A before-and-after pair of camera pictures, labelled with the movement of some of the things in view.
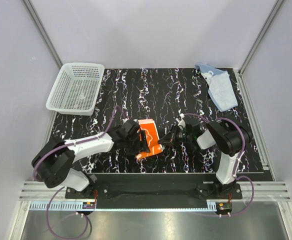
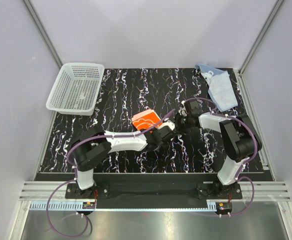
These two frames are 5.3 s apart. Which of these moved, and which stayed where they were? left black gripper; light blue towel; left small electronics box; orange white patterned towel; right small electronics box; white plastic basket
Moved: left black gripper; orange white patterned towel
Stayed: right small electronics box; white plastic basket; left small electronics box; light blue towel
